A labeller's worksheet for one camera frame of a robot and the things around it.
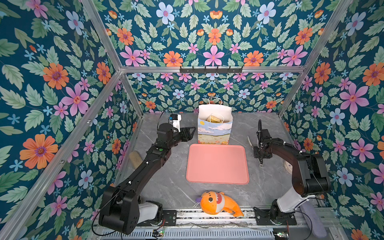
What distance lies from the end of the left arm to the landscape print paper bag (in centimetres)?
13

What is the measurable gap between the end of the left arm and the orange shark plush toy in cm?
30

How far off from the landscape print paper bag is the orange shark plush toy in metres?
0.33

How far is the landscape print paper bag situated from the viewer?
2.76 feet

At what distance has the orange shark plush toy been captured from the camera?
0.71 metres

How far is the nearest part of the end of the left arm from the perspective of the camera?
24.2 inches

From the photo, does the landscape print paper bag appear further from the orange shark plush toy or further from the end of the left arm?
the orange shark plush toy
